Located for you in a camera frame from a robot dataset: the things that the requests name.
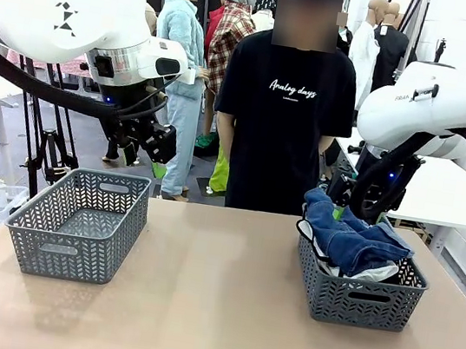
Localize arm black cable sleeve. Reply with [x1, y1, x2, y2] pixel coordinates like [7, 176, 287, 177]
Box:
[347, 100, 466, 234]
[0, 36, 176, 131]

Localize left arm black cable sleeve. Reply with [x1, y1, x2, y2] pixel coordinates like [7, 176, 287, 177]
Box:
[0, 36, 176, 131]

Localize person's right forearm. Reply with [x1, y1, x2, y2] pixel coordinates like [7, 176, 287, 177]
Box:
[212, 110, 239, 152]

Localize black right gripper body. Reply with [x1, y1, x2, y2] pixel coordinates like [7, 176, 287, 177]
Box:
[348, 148, 423, 227]

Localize dark blue jeans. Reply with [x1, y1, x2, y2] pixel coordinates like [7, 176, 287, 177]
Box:
[292, 186, 423, 286]

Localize green sneakers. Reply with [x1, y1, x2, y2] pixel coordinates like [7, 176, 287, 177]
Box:
[194, 130, 219, 153]

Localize white garment black trim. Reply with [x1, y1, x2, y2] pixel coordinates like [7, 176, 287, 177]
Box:
[290, 218, 405, 288]

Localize neon green trousers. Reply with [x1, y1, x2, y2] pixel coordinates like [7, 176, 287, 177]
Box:
[206, 142, 234, 197]

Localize mannequin with patterned headscarf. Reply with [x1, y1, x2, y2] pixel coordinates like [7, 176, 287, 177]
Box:
[249, 0, 280, 33]

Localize mannequin in red top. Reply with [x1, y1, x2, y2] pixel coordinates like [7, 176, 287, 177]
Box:
[202, 0, 227, 50]

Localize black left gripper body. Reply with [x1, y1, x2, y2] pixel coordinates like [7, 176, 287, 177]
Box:
[89, 82, 159, 149]

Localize pink checkered cloth table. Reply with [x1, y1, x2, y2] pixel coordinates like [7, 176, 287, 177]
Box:
[5, 44, 92, 80]

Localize mannequin in black T-shirt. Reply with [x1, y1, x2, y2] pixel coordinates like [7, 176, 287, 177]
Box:
[365, 0, 427, 100]

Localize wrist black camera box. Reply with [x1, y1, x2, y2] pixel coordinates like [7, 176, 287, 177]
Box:
[141, 121, 181, 168]
[325, 168, 357, 209]

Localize person in black T-shirt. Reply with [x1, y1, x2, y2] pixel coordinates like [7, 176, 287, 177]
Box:
[200, 0, 373, 225]

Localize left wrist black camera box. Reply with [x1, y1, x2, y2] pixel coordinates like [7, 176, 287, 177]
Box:
[141, 121, 181, 168]

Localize grey plastic lattice basket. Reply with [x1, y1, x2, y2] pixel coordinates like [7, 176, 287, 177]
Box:
[283, 213, 437, 338]
[0, 157, 154, 292]

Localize mannequin in white shirt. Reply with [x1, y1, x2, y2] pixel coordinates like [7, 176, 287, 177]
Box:
[339, 0, 388, 113]

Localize right arm black cable sleeve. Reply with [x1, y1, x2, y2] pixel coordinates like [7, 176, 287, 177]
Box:
[347, 100, 466, 234]

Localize mannequin plaid shirt grey hood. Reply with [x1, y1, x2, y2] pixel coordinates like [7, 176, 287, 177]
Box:
[200, 0, 263, 102]

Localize black camera tripod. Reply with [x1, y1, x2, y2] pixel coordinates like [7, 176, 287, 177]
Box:
[0, 54, 95, 205]

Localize mannequin in blue fleece jacket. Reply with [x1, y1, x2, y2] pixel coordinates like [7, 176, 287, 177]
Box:
[131, 0, 220, 203]

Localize black light stand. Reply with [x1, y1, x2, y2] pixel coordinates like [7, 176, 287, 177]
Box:
[432, 36, 450, 67]

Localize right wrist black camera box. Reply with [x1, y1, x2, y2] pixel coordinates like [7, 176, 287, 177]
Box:
[325, 168, 357, 209]

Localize person's left forearm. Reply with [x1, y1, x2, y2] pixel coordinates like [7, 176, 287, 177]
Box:
[313, 133, 337, 175]

